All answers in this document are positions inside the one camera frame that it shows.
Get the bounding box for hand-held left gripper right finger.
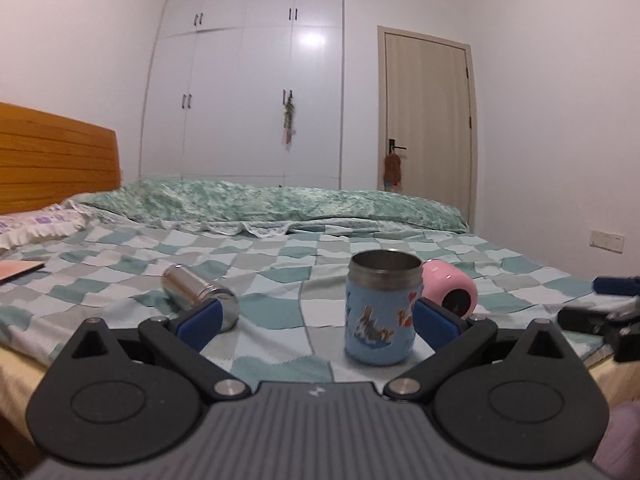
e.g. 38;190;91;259
382;297;588;403

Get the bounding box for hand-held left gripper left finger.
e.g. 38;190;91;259
50;298;252;402

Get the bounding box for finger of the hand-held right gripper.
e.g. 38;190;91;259
557;305;640;334
592;275;640;297

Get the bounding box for silver steel cup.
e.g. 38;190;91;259
161;263;240;334

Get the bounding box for steel cup with blue sleeve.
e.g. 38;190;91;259
343;249;425;367

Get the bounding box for checked bed sheet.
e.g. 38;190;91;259
0;220;640;391

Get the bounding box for person's pink clothing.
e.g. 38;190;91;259
591;402;640;480

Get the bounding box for green floral quilt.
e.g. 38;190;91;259
75;177;471;239

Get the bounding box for pink notebook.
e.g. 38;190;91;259
0;259;46;287

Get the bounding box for floral pillow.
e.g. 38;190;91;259
0;200;97;251

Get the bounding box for beige wooden door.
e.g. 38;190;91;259
376;25;480;233

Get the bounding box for wooden headboard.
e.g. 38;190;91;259
0;102;122;216

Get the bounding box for hanging dried plant bundle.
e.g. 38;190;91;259
281;91;297;153

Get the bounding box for white wardrobe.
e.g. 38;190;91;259
139;0;346;191

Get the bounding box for white wall socket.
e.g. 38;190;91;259
589;229;626;254

